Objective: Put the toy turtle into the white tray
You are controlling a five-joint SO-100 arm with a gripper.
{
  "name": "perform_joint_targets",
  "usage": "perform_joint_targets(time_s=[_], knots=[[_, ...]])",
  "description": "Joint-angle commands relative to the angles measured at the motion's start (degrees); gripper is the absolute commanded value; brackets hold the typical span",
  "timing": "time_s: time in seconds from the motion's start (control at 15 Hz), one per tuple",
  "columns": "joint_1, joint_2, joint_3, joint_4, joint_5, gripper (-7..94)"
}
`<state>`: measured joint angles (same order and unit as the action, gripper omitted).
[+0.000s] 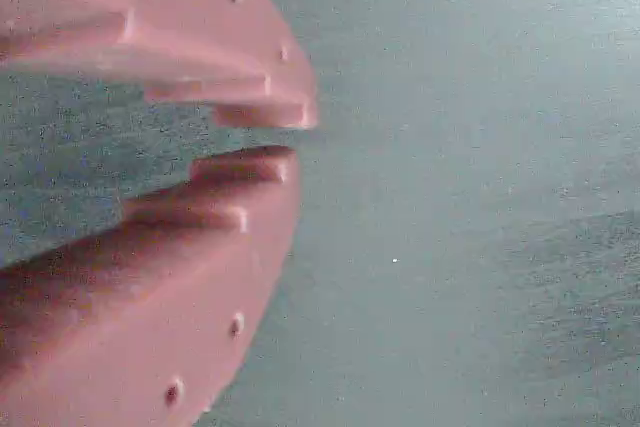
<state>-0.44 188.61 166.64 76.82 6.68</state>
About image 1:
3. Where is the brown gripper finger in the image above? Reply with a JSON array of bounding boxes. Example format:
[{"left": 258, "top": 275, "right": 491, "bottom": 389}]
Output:
[
  {"left": 0, "top": 145, "right": 300, "bottom": 427},
  {"left": 0, "top": 0, "right": 320, "bottom": 130}
]

